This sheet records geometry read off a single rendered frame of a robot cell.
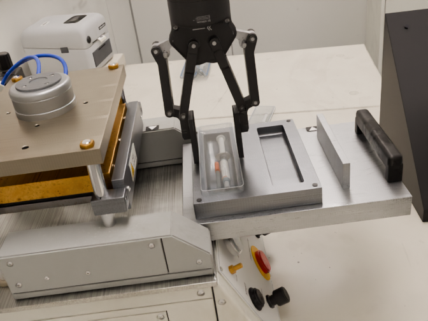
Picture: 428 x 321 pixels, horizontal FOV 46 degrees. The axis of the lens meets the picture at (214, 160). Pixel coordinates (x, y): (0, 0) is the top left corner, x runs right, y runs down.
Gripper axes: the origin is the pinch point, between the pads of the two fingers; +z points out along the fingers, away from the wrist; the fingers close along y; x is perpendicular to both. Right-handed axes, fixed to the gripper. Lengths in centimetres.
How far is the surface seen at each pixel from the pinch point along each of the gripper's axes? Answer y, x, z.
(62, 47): -47, 99, 13
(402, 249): 29.3, 3.3, 28.2
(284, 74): 23, 89, 28
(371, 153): 22.2, 0.5, 6.2
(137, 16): -42, 256, 45
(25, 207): -24.4, -10.6, 0.9
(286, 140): 10.6, 4.9, 4.8
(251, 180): 3.9, -6.4, 3.8
